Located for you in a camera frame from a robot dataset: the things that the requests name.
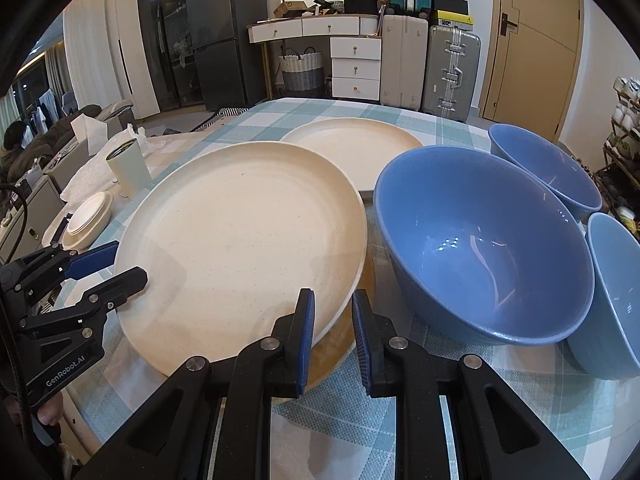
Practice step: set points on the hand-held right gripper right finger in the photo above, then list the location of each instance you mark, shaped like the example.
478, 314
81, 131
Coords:
362, 347

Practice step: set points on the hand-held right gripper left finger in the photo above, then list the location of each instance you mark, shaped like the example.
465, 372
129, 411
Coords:
306, 345

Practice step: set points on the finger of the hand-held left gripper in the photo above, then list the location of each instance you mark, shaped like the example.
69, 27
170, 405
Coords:
117, 287
95, 259

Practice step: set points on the large cream plate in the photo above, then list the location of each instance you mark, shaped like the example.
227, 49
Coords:
240, 240

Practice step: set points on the light blue bowl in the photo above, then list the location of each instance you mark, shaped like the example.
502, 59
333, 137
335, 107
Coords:
615, 300

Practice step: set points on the stack of small cream plates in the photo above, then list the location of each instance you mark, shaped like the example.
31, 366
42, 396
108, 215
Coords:
90, 212

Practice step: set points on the person's left hand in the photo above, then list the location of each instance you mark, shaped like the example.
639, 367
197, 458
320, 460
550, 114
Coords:
49, 412

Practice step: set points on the small cream plate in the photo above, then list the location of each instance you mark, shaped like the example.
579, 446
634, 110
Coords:
75, 241

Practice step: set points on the tan round table mat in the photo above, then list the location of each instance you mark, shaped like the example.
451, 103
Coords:
345, 322

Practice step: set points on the grey cabinet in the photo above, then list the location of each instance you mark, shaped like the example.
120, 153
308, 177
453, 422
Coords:
35, 202

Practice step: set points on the pale green canister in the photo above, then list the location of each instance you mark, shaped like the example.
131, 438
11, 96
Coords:
130, 170

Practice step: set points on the white tissue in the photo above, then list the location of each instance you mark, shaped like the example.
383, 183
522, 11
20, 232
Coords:
87, 132

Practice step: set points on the dark jacket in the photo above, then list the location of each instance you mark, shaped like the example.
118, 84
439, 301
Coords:
25, 152

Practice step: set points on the striped border rug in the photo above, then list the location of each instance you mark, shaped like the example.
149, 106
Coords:
220, 117

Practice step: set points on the dark glass cabinet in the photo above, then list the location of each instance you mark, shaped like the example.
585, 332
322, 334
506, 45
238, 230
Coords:
165, 35

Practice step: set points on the checked teal tablecloth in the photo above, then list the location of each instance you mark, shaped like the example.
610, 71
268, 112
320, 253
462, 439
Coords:
320, 110

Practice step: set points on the dark grey refrigerator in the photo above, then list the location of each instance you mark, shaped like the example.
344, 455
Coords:
220, 35

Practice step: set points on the woven laundry basket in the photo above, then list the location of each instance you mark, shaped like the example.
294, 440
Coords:
302, 67

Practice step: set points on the white vanity desk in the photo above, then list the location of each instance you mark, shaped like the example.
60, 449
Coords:
355, 67

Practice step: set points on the silver suitcase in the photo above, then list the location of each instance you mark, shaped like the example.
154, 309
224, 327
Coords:
445, 70

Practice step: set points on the cream suitcase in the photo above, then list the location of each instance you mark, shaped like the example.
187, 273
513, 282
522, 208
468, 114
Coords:
402, 60

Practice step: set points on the wooden shoe rack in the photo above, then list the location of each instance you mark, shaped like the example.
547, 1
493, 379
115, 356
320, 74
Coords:
622, 160

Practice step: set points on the tan wooden door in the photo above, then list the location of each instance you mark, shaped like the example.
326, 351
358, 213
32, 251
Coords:
530, 60

